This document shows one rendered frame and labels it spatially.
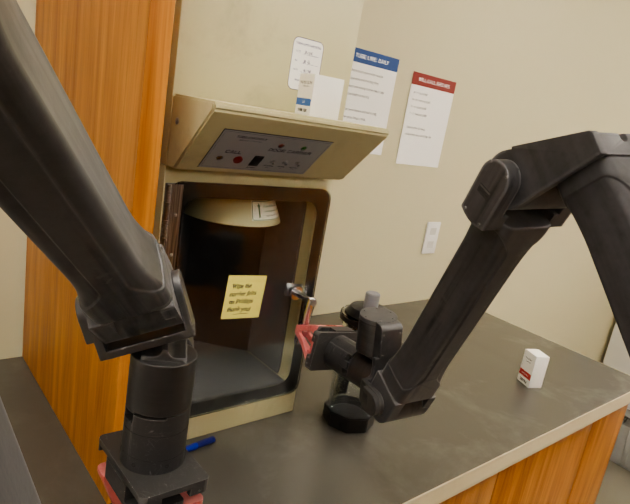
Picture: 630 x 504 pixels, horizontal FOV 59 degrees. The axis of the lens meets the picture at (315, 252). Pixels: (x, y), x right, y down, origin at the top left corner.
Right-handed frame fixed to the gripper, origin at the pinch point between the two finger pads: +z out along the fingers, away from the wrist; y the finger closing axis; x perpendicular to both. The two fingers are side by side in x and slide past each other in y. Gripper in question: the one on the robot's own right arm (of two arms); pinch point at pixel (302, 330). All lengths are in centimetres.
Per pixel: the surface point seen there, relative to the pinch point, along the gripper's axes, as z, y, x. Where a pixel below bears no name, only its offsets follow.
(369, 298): -2.1, -12.3, -7.3
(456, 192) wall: 49, -101, -33
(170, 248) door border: 4.2, 26.3, -10.9
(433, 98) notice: 48, -73, -58
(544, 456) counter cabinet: -21, -66, 23
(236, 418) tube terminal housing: 5.9, 4.6, 19.7
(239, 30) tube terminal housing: 5.0, 23.1, -43.7
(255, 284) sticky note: 4.3, 9.4, -6.4
